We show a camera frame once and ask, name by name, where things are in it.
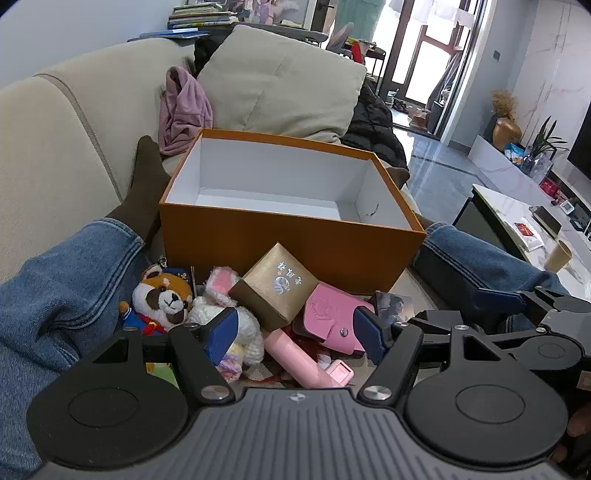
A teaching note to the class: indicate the pink plastic tube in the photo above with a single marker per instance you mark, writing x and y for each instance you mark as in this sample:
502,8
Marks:
295,357

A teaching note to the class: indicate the green potted plant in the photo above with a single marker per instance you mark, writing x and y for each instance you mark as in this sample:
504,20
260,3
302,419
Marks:
547,138

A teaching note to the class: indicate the red feather shuttlecock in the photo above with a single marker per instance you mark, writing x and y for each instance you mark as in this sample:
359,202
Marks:
323,359

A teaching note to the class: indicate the pink card wallet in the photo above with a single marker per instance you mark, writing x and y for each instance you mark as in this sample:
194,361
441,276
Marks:
330,309

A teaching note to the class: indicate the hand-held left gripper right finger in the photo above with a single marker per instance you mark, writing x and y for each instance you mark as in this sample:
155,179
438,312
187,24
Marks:
369,334

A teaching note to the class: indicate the small white clock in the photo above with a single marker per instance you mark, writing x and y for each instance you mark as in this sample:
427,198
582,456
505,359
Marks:
568,207

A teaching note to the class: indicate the person's right leg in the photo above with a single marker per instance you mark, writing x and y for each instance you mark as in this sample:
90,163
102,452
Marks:
461,263

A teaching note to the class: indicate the brown cardboard carton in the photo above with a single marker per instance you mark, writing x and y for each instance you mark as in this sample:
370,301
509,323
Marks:
421,117

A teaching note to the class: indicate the person's right hand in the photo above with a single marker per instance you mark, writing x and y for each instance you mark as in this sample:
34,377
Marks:
579,421

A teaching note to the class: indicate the person's left brown sock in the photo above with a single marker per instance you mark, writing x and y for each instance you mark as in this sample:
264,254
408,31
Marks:
143,194

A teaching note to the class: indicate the person's left leg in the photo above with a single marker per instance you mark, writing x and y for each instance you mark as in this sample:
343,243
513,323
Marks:
46,300

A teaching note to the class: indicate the white TV stand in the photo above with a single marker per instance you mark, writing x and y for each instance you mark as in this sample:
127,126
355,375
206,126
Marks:
494,161

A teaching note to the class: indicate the beige cushion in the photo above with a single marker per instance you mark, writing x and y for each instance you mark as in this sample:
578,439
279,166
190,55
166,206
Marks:
277,78

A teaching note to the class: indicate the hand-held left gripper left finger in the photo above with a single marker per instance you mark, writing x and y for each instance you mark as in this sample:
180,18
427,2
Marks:
222,334

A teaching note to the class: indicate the golden brown vase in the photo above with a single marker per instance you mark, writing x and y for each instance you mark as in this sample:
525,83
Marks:
506,134

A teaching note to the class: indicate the white crochet bunny toy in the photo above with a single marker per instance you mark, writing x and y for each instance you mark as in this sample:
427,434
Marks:
217,295

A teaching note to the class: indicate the black puffer jacket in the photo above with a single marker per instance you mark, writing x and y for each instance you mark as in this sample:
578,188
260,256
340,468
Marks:
374,124

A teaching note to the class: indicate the dried plant bunch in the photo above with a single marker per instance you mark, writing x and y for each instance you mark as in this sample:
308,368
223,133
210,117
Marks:
503,104

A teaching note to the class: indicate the photo card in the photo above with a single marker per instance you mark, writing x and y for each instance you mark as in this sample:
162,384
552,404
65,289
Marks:
395,307

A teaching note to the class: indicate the person's brown sock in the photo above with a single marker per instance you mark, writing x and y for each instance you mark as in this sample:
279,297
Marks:
143,194
398,176

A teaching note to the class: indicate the marble coffee table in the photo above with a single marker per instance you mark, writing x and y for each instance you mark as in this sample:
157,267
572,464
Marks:
508,207

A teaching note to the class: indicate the orange cardboard box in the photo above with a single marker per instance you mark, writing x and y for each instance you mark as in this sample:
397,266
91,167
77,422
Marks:
286,249

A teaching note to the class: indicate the blue book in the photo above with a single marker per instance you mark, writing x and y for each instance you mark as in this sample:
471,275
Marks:
171,35

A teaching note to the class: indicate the small pink square case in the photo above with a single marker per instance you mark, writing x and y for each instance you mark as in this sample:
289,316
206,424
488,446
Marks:
340,373

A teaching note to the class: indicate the wall poster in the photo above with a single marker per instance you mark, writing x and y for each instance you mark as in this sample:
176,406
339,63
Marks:
272,11

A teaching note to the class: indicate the fox plush toy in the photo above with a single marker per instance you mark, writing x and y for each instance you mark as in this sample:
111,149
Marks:
164,300

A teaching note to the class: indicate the black metal rack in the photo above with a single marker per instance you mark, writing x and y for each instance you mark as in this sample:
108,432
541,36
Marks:
371,55

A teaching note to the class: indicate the person's right brown sock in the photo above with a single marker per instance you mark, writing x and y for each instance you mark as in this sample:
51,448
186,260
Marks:
398,176

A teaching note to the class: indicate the red and white card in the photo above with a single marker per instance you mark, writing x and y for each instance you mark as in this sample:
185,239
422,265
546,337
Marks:
528,233

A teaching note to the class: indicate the grey office chair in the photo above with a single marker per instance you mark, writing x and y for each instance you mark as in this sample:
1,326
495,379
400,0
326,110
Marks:
330,34

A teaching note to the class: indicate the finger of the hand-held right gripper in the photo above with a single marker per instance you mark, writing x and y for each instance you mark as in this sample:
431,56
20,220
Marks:
519,334
498,301

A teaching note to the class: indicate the stack of books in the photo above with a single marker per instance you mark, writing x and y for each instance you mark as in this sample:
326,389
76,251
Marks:
203,17

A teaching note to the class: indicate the paper cup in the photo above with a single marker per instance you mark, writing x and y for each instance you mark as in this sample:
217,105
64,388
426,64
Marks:
557,256

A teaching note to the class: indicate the green printed card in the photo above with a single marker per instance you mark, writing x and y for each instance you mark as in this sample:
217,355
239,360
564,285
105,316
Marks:
161,376

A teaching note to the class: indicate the pink cloth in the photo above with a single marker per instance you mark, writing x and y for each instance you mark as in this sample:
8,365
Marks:
184,110

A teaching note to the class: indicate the gold gift box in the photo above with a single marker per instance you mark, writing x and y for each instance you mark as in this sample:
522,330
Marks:
277,281

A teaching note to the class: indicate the person's leg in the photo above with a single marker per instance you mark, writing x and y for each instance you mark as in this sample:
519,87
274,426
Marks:
461,263
46,300

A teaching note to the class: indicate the television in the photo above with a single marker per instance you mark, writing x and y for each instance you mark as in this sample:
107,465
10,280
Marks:
582,138

